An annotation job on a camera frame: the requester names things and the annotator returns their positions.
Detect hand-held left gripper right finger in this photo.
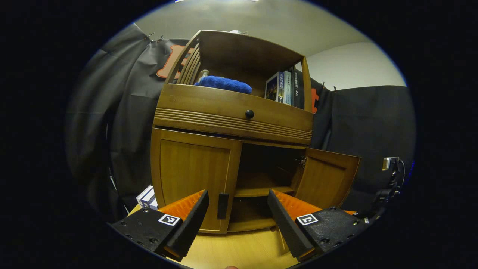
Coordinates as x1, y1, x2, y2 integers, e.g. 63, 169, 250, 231
267, 189, 370, 262

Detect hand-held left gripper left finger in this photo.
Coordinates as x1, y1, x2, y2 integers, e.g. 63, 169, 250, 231
110, 190, 209, 262

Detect black door handle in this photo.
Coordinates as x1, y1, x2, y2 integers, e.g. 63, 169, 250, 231
217, 192, 229, 220

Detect wooden shoe cabinet door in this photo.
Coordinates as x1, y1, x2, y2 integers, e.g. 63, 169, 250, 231
295, 148, 362, 211
150, 128, 243, 234

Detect wooden double-door shoe cabinet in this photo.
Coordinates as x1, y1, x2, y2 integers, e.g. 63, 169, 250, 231
150, 30, 314, 234

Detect wooden cabinet inner shelf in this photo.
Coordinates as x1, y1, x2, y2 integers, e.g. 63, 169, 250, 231
235, 172, 299, 197

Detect wooden cabinet drawer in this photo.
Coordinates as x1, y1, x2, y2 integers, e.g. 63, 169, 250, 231
153, 84, 314, 145

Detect black tripod stand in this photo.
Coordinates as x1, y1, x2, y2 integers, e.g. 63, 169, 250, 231
355, 170, 403, 221

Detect dark blue standing book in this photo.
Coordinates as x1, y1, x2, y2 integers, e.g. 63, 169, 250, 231
141, 190, 158, 210

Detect white standing book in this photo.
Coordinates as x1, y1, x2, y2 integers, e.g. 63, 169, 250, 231
136, 185, 153, 204

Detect silver phone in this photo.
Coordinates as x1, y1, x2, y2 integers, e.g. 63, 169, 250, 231
382, 156, 400, 171

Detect black backdrop cloth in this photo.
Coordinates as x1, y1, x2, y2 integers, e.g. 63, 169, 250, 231
65, 23, 416, 221

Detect black spine book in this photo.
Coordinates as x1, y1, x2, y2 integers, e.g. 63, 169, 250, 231
291, 69, 305, 109

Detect light blue spine book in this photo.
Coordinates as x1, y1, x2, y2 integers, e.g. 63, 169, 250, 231
283, 71, 292, 105

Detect dark cover book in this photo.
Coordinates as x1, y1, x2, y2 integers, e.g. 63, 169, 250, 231
265, 72, 285, 102

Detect blue towel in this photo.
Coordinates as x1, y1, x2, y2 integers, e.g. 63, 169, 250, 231
194, 76, 252, 94

